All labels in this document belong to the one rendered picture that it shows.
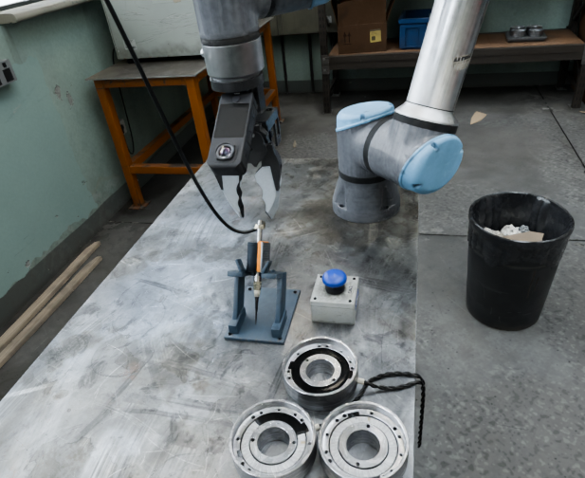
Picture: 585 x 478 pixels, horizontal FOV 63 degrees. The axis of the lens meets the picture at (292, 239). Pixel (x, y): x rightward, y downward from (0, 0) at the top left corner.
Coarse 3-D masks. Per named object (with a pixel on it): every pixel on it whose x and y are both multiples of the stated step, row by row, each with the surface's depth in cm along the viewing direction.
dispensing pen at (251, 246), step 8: (264, 224) 77; (248, 248) 75; (256, 248) 74; (248, 256) 75; (256, 256) 74; (248, 264) 75; (256, 264) 74; (256, 272) 76; (256, 280) 76; (256, 288) 76; (256, 296) 76; (256, 304) 76; (256, 312) 76; (256, 320) 76
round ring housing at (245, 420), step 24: (264, 408) 62; (288, 408) 61; (240, 432) 59; (264, 432) 59; (288, 432) 59; (312, 432) 58; (240, 456) 58; (264, 456) 56; (288, 456) 56; (312, 456) 56
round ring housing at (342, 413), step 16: (336, 416) 60; (352, 416) 60; (368, 416) 60; (384, 416) 59; (320, 432) 57; (352, 432) 58; (368, 432) 58; (400, 432) 57; (320, 448) 55; (384, 448) 56; (400, 448) 55; (352, 464) 54; (368, 464) 54; (400, 464) 53
